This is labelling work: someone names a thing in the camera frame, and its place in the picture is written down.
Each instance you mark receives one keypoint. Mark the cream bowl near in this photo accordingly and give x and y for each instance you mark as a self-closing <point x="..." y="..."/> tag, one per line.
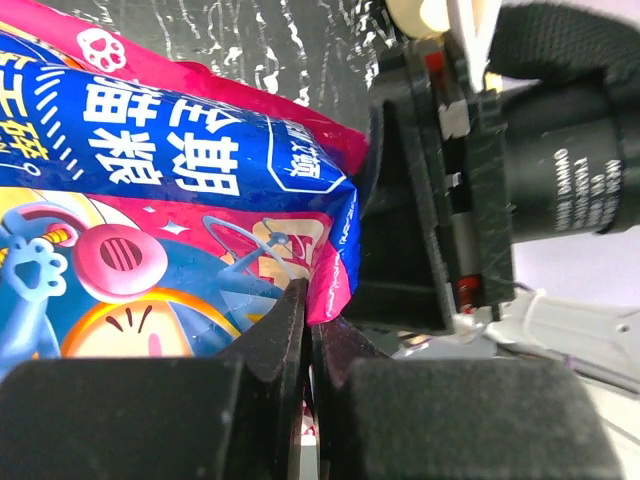
<point x="424" y="18"/>

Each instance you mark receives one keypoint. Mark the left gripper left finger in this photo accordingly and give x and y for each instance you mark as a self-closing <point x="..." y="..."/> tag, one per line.
<point x="235" y="415"/>

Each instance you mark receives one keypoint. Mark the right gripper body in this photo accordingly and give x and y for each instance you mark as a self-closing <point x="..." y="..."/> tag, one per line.
<point x="436" y="230"/>

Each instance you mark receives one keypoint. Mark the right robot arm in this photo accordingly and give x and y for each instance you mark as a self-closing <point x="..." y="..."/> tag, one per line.
<point x="535" y="136"/>

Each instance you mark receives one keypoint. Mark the pink blue pet food bag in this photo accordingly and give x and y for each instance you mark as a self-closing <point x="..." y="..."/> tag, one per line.
<point x="151" y="208"/>

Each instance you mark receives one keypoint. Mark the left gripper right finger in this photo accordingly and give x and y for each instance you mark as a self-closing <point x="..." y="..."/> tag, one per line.
<point x="499" y="418"/>

